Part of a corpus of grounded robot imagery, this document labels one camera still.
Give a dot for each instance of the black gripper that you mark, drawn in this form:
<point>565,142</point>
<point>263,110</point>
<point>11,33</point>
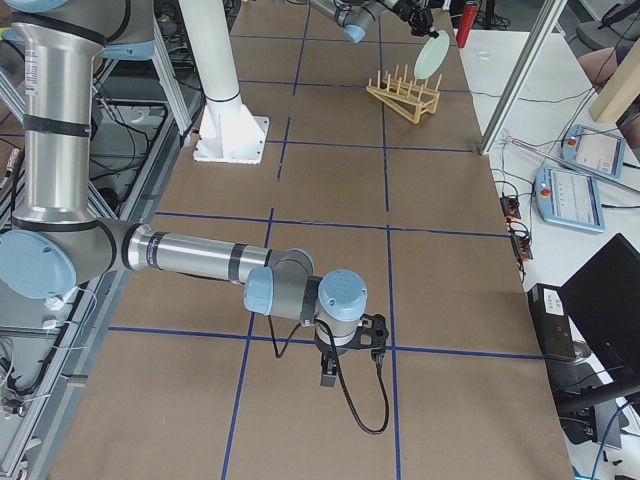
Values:
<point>328,351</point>
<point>416,20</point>

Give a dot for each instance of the light green plate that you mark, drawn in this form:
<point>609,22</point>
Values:
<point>431,55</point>

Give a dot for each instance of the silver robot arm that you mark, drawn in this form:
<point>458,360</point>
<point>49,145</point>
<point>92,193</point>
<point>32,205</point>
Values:
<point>276,283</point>
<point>356,17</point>

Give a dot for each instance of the wooden plate rack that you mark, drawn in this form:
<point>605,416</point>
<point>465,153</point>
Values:
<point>409,97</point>

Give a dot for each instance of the red bottle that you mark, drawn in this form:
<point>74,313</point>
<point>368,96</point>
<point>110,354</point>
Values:
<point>466,23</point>

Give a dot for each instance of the seated person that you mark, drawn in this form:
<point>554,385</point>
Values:
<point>600,65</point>

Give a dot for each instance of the far blue teach pendant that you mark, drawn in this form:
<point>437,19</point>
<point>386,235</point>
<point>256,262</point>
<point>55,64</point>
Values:
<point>594,150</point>

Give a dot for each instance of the blue teach pendant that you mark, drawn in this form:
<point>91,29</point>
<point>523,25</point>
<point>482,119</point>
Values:
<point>594,150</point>
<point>568,198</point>

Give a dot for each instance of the near blue teach pendant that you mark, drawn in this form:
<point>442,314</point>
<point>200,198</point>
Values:
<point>568,198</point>

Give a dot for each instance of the orange black power strip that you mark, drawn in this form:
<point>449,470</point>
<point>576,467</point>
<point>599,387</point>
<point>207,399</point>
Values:
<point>520,235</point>

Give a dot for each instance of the black box with label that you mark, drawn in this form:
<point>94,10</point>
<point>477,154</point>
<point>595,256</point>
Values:
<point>551,323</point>

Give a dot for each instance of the black laptop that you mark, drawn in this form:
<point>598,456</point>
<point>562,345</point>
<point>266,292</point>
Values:
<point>602,300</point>

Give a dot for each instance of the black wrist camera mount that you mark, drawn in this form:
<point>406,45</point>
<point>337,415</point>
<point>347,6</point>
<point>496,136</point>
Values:
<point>371,333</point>

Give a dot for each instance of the aluminium frame post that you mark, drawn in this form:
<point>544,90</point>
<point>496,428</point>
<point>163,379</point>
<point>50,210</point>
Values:
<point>543,26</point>

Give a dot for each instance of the white camera pole base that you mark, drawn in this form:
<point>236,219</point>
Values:
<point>229,132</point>

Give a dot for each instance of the aluminium side frame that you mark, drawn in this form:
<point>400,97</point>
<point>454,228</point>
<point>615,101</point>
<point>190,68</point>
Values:
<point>56,243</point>

